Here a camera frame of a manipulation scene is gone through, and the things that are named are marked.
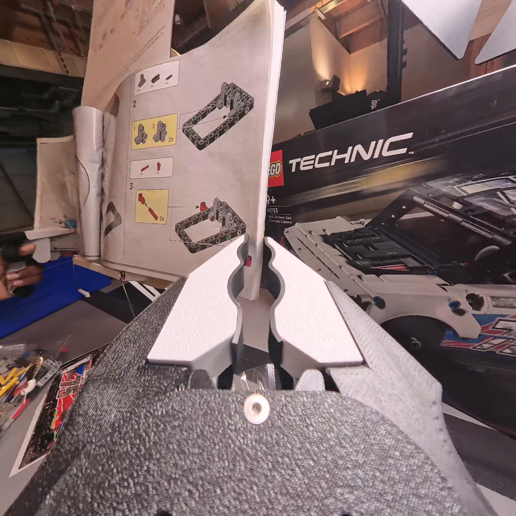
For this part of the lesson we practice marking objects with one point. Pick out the lego parts bag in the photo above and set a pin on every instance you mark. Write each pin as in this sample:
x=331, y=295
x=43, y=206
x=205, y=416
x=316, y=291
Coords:
x=28, y=371

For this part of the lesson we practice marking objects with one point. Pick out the wall lamp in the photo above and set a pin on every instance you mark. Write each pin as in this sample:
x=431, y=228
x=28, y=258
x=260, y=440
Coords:
x=330, y=85

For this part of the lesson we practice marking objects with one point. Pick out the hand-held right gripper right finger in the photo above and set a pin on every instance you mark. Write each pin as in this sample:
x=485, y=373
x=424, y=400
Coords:
x=314, y=322

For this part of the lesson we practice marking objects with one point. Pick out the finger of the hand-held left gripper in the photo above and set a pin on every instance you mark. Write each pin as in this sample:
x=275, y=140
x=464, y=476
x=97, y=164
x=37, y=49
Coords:
x=48, y=234

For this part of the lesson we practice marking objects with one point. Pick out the holographic sticker sheet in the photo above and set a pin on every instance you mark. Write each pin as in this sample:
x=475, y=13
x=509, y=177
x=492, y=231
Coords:
x=52, y=407

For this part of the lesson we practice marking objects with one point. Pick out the person's left hand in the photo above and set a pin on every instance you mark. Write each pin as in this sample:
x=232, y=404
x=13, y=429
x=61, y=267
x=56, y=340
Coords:
x=24, y=276

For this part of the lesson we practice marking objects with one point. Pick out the blue plastic bin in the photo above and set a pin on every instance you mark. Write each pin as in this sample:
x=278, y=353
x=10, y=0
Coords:
x=48, y=298

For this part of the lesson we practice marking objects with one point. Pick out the lego instruction booklet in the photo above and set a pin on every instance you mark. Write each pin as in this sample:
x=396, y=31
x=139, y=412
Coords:
x=201, y=100

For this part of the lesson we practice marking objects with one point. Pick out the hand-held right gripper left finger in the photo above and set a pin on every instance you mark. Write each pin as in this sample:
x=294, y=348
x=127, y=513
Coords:
x=197, y=318

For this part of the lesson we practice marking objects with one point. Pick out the black lego set box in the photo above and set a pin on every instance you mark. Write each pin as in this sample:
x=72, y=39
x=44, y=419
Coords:
x=363, y=181

